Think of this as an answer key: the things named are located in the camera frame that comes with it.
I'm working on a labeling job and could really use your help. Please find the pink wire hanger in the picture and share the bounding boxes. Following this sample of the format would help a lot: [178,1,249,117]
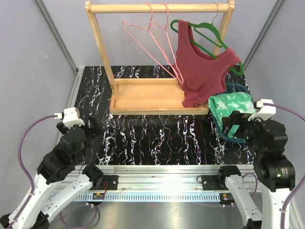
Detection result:
[122,3,175,78]
[152,2,184,84]

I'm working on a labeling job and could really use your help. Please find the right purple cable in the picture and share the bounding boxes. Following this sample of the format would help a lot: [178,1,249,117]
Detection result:
[242,103,305,229]

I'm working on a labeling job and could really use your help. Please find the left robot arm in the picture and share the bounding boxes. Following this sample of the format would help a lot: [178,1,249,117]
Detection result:
[0,117,104,229]

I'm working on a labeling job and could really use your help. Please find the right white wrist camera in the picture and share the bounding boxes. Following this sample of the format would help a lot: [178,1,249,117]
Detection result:
[248,99,276,121]

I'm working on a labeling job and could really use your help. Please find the teal transparent plastic basin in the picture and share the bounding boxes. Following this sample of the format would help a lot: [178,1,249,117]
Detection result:
[211,83,254,144]

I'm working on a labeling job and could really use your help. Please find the maroon tank top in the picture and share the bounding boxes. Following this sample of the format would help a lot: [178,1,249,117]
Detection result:
[174,20,241,108]

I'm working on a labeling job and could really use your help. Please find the green tie-dye trousers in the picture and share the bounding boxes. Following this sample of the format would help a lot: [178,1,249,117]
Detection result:
[208,92,256,133]

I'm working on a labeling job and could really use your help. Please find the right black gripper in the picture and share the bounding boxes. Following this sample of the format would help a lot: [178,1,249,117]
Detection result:
[222,110,268,156]

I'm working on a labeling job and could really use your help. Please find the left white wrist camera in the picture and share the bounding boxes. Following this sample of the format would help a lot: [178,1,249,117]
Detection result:
[54,107,85,129]

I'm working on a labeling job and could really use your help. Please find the aluminium mounting rail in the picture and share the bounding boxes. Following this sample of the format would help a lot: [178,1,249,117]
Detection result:
[47,163,272,203]

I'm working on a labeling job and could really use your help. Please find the green plastic hanger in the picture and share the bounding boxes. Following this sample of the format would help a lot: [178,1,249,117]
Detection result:
[170,9,244,76]

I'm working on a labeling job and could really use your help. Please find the wooden clothes rack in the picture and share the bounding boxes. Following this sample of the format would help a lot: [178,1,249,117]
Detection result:
[85,0,235,115]

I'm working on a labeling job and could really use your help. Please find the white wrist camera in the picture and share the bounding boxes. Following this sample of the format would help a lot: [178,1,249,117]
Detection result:
[54,107,85,129]
[248,99,276,121]

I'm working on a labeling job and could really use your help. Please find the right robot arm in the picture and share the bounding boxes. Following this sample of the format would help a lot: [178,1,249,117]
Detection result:
[216,111,295,229]

